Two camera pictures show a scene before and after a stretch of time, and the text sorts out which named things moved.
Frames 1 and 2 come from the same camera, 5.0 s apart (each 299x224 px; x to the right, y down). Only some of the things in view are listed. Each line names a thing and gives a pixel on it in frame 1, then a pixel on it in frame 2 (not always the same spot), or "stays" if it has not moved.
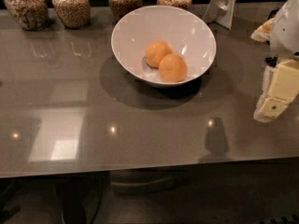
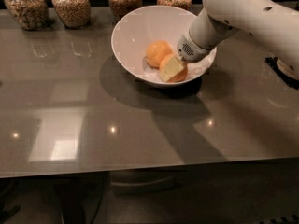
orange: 173,68 stays
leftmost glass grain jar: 28,6 stays
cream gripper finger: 283,88 → 190,52
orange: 155,52 stays
